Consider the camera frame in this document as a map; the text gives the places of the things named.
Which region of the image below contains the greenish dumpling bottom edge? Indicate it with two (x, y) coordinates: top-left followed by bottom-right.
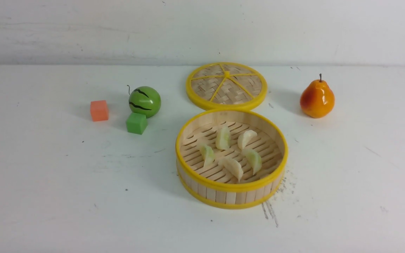
(197, 143), (215, 168)

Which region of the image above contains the pale dumpling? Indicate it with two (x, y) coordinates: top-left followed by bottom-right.
(237, 130), (257, 150)
(219, 157), (243, 182)

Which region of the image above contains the yellow bamboo steamer tray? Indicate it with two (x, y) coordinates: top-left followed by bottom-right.
(175, 109), (288, 209)

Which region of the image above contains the yellow bamboo steamer lid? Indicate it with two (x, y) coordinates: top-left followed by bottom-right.
(185, 62), (268, 110)

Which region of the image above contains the green toy watermelon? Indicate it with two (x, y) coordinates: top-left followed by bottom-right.
(128, 86), (162, 118)

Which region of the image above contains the green foam cube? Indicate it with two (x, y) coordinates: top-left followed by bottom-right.
(126, 112), (148, 135)

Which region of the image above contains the orange foam cube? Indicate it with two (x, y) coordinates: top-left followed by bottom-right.
(90, 100), (109, 122)

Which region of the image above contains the orange toy pear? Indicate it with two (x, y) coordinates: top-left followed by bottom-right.
(300, 74), (335, 118)

